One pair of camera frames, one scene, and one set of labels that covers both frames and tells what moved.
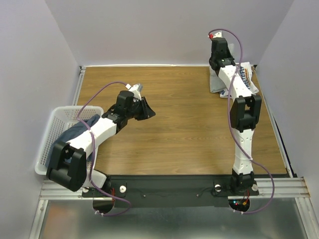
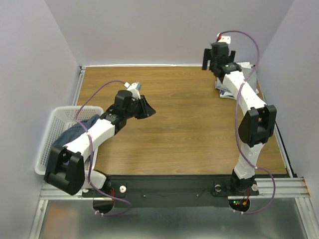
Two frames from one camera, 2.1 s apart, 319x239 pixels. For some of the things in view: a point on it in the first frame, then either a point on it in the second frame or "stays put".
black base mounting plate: x=168 y=191 stays put
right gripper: x=219 y=41 stays put
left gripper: x=147 y=111 stays put
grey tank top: x=216 y=84 → x=246 y=69
